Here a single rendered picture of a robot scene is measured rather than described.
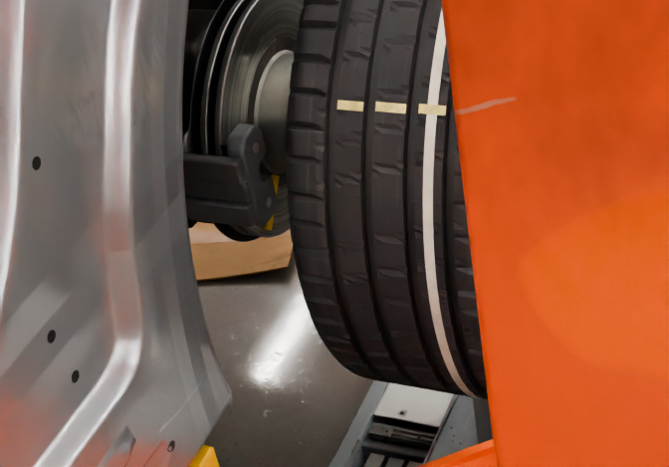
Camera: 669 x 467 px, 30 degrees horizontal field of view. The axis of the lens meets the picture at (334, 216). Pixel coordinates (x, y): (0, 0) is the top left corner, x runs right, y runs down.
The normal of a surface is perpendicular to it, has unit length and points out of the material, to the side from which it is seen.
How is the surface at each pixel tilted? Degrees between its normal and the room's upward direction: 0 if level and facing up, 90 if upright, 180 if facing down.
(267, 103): 49
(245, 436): 0
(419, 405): 0
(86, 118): 90
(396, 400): 0
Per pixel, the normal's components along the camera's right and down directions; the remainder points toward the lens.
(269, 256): -0.23, -0.84
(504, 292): -0.38, 0.59
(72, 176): 0.91, 0.11
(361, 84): -0.40, -0.02
